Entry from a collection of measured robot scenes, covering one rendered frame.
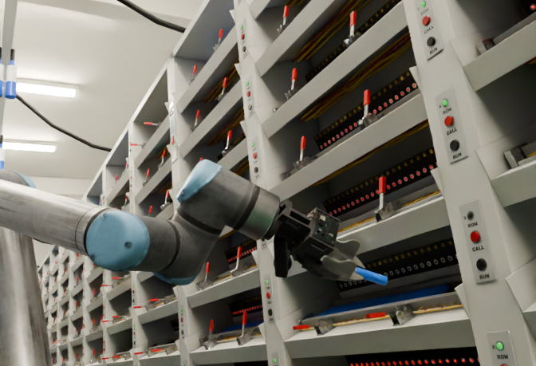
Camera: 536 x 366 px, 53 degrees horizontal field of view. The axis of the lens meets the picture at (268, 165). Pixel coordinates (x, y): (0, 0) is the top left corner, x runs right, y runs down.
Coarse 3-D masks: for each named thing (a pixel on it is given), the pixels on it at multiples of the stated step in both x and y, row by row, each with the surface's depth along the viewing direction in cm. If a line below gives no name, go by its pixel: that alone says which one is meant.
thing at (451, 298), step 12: (408, 300) 104; (420, 300) 100; (432, 300) 97; (444, 300) 95; (456, 300) 93; (348, 312) 120; (360, 312) 115; (372, 312) 112; (384, 312) 109; (420, 312) 98; (312, 324) 132; (336, 324) 121
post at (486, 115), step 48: (432, 0) 96; (480, 0) 98; (432, 96) 94; (480, 96) 88; (528, 96) 95; (480, 144) 84; (480, 192) 84; (528, 240) 82; (480, 288) 83; (480, 336) 82; (528, 336) 75
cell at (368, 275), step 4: (356, 268) 104; (360, 268) 104; (356, 272) 103; (360, 272) 103; (364, 272) 104; (368, 272) 104; (372, 272) 104; (364, 276) 103; (368, 276) 103; (372, 276) 103; (376, 276) 104; (380, 276) 104; (384, 276) 104; (368, 280) 104; (372, 280) 104; (376, 280) 103; (380, 280) 103; (384, 280) 103; (380, 284) 104; (384, 284) 104
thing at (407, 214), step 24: (408, 168) 121; (432, 168) 116; (360, 192) 136; (384, 192) 108; (408, 192) 122; (432, 192) 102; (336, 216) 147; (360, 216) 120; (384, 216) 105; (408, 216) 98; (432, 216) 94; (360, 240) 111; (384, 240) 105
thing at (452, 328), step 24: (456, 264) 109; (360, 288) 135; (384, 288) 127; (456, 288) 85; (312, 312) 140; (456, 312) 91; (288, 336) 135; (312, 336) 124; (336, 336) 115; (360, 336) 108; (384, 336) 102; (408, 336) 97; (432, 336) 92; (456, 336) 88
